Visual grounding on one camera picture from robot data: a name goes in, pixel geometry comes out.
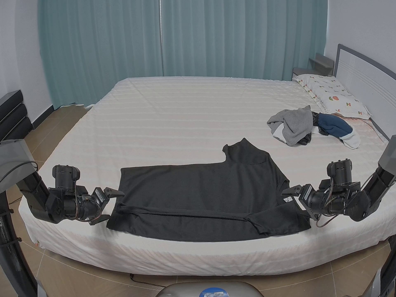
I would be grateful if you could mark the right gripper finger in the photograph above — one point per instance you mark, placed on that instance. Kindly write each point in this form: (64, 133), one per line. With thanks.
(294, 192)

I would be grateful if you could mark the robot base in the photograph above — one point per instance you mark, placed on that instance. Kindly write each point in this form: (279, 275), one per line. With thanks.
(210, 289)

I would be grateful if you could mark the pile of clothes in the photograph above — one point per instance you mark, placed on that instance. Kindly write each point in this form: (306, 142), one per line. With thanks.
(297, 125)

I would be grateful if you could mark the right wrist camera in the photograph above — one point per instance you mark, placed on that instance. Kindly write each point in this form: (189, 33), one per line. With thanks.
(325, 185)

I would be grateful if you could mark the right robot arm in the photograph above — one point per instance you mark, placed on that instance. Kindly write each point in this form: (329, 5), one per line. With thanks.
(362, 203)

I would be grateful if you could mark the white printed pillow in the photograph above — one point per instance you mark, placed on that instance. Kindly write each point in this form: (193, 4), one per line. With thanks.
(334, 94)

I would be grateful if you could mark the black chest of drawers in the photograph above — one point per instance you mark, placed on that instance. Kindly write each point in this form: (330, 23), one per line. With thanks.
(14, 116)

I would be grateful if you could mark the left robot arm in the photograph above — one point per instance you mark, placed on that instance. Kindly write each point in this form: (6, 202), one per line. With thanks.
(55, 206)

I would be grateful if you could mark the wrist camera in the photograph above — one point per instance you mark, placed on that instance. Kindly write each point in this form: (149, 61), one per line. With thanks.
(325, 185)
(82, 191)

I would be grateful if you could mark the black T-shirt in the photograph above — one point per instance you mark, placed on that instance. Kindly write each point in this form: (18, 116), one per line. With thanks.
(201, 196)

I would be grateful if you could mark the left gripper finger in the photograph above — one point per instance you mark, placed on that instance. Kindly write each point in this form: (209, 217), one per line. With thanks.
(113, 193)

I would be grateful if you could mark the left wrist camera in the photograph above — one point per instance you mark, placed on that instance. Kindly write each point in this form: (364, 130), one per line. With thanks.
(82, 191)

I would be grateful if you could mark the bed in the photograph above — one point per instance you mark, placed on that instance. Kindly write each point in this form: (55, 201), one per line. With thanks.
(185, 119)

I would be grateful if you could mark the blue-green curtain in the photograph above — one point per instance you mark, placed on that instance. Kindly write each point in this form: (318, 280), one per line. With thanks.
(247, 29)
(102, 42)

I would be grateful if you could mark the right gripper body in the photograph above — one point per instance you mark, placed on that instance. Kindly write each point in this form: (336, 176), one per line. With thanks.
(315, 203)

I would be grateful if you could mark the grey bedside table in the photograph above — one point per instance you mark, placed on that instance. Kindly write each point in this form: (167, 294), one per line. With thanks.
(321, 63)

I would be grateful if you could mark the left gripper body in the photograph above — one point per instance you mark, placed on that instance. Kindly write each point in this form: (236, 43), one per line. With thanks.
(92, 209)

